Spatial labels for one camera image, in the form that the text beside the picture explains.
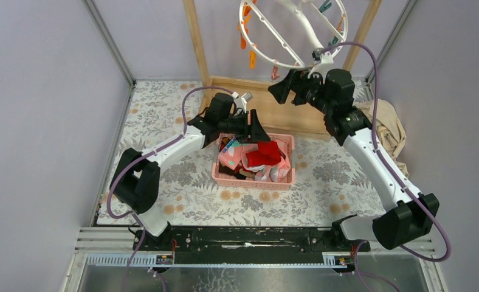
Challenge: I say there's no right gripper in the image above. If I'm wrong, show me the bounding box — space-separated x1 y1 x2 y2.
268 69 334 116

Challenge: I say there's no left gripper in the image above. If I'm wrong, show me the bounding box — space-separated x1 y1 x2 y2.
218 109 270 144

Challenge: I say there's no wooden hanger stand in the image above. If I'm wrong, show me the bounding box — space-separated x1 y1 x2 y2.
182 1 382 140

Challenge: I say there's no pink plastic basket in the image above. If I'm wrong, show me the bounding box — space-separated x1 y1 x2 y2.
211 133 296 190

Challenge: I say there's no brown argyle sock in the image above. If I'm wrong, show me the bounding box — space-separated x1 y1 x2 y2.
218 162 256 180

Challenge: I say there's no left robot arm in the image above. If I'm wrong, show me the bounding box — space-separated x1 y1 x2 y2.
109 92 270 250

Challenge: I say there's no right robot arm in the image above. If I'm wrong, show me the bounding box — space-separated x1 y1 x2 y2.
267 69 439 251

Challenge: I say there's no white round clip hanger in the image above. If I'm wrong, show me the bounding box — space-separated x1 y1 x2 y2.
237 1 348 80

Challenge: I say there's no beige crumpled cloth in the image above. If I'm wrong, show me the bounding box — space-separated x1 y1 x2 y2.
376 100 409 177

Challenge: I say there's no floral table mat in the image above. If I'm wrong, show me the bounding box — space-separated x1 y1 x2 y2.
117 81 384 226

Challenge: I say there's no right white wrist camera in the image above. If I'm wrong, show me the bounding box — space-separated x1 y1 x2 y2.
308 49 334 78

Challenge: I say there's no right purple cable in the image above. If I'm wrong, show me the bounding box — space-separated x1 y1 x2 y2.
314 41 453 292

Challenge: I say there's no purple cable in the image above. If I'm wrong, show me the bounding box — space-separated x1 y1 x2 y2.
314 41 453 292
105 86 236 292

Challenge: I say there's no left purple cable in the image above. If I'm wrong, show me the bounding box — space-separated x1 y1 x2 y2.
105 86 236 292

